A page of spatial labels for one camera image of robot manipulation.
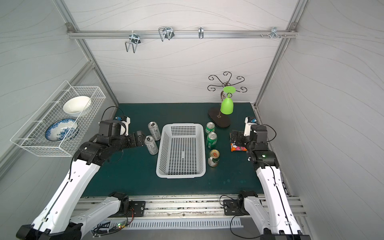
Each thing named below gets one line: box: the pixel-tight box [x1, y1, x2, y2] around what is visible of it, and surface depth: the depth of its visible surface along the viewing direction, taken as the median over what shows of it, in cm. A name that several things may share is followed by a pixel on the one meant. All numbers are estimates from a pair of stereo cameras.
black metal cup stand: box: [207, 71, 248, 129], surface depth 95 cm
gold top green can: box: [207, 149, 220, 168], surface depth 84 cm
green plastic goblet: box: [220, 86, 237, 115], surface depth 92 cm
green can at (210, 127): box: [205, 122, 216, 134], surface depth 97 cm
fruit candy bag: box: [230, 143, 248, 152], surface depth 95 cm
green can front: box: [206, 132, 218, 149], surface depth 91 cm
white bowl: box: [63, 96, 92, 117], surface depth 73 cm
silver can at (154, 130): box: [148, 121, 161, 141], surface depth 93 cm
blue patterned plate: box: [45, 118, 80, 142], surface depth 65 cm
